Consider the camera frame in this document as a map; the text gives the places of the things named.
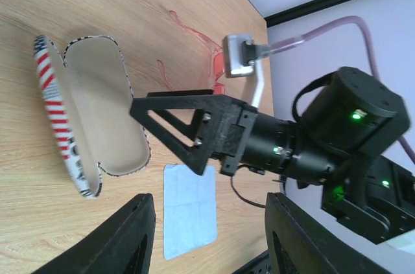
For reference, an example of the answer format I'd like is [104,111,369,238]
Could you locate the red transparent sunglasses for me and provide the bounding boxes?
[157,10,226,95]

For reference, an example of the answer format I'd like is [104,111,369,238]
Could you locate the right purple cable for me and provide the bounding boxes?
[259,15,415,165]

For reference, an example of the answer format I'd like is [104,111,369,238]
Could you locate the striped sunglasses case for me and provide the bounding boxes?
[33,35,151,199]

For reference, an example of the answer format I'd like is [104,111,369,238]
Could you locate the blue cleaning cloth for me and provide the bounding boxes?
[163,165,218,260]

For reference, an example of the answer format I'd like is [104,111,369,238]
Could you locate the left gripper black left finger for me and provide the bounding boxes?
[35,194,156,273]

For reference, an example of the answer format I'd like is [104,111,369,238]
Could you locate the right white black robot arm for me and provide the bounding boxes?
[130,67,414,244]

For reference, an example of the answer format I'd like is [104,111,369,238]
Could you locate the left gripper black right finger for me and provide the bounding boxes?
[265,192,388,274]

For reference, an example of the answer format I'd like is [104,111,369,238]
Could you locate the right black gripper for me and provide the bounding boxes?
[130,89,298,177]

